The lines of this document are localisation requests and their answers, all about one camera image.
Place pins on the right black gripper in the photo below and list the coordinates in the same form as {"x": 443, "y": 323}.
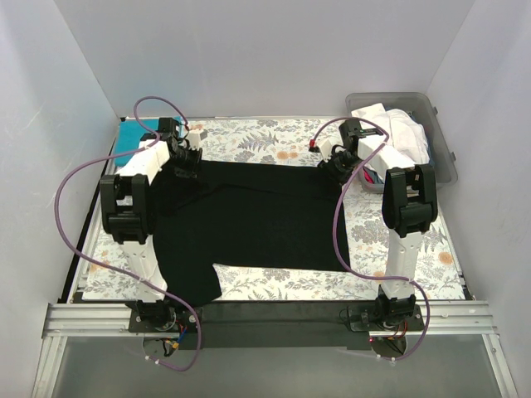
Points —
{"x": 336, "y": 164}

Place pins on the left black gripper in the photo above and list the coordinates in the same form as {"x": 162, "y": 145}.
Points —
{"x": 187, "y": 158}

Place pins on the black t shirt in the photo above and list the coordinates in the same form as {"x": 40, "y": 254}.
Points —
{"x": 244, "y": 214}

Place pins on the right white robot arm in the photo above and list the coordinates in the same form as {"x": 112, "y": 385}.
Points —
{"x": 409, "y": 207}

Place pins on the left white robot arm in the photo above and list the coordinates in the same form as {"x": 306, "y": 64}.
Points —
{"x": 129, "y": 216}

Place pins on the folded teal t shirt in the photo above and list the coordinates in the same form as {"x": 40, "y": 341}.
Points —
{"x": 130, "y": 133}

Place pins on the white t shirt in bin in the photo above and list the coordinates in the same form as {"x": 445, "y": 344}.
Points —
{"x": 406, "y": 135}

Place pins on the clear plastic bin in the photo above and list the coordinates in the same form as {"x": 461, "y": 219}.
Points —
{"x": 420, "y": 108}

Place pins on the floral patterned table mat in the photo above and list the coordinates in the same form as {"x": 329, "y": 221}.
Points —
{"x": 284, "y": 142}

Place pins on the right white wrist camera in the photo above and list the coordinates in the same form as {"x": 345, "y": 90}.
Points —
{"x": 326, "y": 148}

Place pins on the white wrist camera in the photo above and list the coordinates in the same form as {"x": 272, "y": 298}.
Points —
{"x": 195, "y": 137}
{"x": 326, "y": 148}

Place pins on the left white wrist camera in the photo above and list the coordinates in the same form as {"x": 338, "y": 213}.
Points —
{"x": 195, "y": 137}

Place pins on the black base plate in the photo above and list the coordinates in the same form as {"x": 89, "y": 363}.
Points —
{"x": 278, "y": 324}

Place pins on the aluminium frame rail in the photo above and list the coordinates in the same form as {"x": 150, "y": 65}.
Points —
{"x": 271, "y": 349}

